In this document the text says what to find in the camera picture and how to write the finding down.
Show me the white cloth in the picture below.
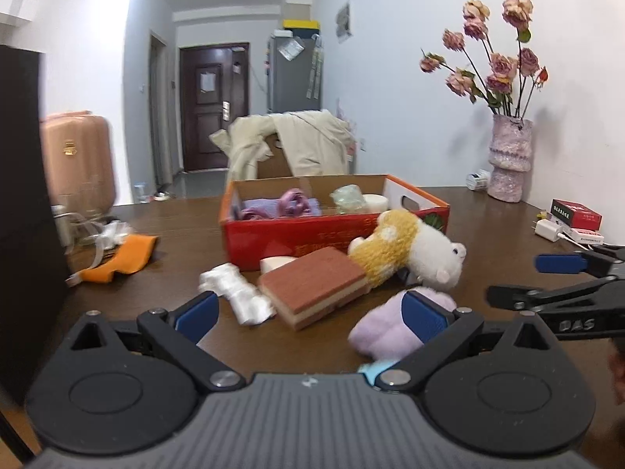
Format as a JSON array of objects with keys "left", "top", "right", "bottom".
[{"left": 198, "top": 263, "right": 275, "bottom": 326}]

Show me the orange cloth pouch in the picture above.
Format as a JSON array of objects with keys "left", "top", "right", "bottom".
[{"left": 66, "top": 234, "right": 159, "bottom": 287}]

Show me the white small table device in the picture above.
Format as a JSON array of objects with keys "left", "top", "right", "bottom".
[{"left": 466, "top": 170, "right": 491, "bottom": 192}]

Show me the brown wooden chair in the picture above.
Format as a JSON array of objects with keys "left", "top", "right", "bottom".
[{"left": 256, "top": 133, "right": 292, "bottom": 179}]

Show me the yellow box on fridge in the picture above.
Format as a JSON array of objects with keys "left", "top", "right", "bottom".
[{"left": 282, "top": 19, "right": 321, "bottom": 31}]

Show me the black paper bag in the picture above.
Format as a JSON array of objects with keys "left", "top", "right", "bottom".
[{"left": 0, "top": 46, "right": 69, "bottom": 405}]

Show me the light purple plush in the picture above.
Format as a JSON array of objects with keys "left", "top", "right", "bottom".
[{"left": 346, "top": 286, "right": 459, "bottom": 362}]

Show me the pale green soft block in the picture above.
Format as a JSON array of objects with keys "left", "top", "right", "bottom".
[{"left": 330, "top": 184, "right": 369, "bottom": 215}]

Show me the beige coat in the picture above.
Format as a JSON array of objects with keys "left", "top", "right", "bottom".
[{"left": 210, "top": 110, "right": 355, "bottom": 181}]

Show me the pink suitcase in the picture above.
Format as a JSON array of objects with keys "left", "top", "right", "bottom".
[{"left": 40, "top": 111, "right": 116, "bottom": 217}]

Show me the pink textured vase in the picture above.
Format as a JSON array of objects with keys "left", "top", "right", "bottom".
[{"left": 487, "top": 115, "right": 533, "bottom": 203}]

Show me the wall electrical panel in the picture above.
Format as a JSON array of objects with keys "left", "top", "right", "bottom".
[{"left": 335, "top": 1, "right": 353, "bottom": 43}]

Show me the white power adapter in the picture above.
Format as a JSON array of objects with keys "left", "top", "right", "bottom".
[{"left": 534, "top": 219, "right": 566, "bottom": 242}]

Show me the brown layered sponge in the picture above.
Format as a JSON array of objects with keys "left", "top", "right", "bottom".
[{"left": 257, "top": 247, "right": 371, "bottom": 330}]

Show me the yellow white plush toy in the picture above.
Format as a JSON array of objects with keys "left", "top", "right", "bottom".
[{"left": 348, "top": 209, "right": 466, "bottom": 291}]

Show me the red small box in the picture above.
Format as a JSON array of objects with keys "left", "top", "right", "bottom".
[{"left": 550, "top": 199, "right": 603, "bottom": 232}]

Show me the white flat box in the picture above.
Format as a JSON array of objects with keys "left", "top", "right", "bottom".
[{"left": 562, "top": 227, "right": 604, "bottom": 246}]

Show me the dried pink rose bouquet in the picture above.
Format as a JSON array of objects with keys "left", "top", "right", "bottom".
[{"left": 420, "top": 0, "right": 549, "bottom": 120}]

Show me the dark brown entrance door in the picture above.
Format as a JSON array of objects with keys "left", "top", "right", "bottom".
[{"left": 179, "top": 43, "right": 250, "bottom": 173}]

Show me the lavender knitted cloth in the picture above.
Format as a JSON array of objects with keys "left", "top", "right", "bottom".
[{"left": 237, "top": 198, "right": 322, "bottom": 220}]

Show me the pink purple fabric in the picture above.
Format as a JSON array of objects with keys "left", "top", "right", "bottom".
[{"left": 277, "top": 188, "right": 313, "bottom": 218}]

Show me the grey refrigerator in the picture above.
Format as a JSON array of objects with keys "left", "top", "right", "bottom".
[{"left": 266, "top": 29, "right": 323, "bottom": 113}]

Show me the red cardboard box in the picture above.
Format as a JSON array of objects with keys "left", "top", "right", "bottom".
[{"left": 219, "top": 175, "right": 450, "bottom": 271}]

